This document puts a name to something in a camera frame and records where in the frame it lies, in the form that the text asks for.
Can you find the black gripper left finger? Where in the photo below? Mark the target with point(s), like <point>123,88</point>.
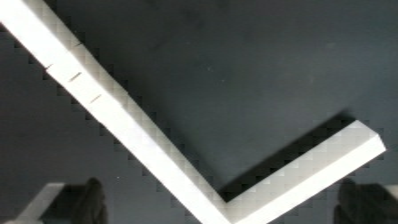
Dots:
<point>82,205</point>

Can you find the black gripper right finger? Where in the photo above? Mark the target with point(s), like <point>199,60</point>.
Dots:
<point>366,203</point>

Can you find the white U-shaped fence wall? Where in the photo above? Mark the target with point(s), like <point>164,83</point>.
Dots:
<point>297,181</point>

